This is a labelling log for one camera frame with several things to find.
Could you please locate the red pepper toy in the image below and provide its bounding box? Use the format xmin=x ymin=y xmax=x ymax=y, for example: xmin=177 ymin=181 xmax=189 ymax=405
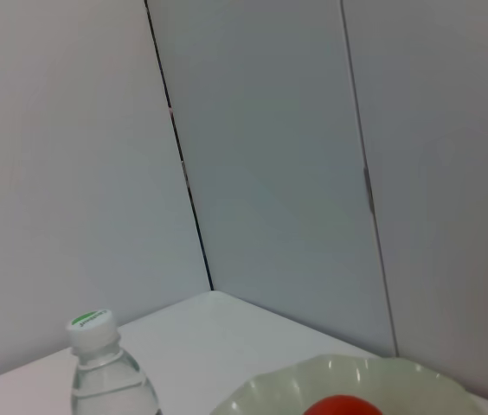
xmin=302 ymin=393 xmax=386 ymax=415

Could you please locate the green glass fruit plate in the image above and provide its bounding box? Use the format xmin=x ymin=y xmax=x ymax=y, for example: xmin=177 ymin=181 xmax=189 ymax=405
xmin=208 ymin=354 xmax=488 ymax=415

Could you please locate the clear water bottle green label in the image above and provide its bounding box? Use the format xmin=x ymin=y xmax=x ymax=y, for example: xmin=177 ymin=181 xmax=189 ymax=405
xmin=65 ymin=308 xmax=164 ymax=415

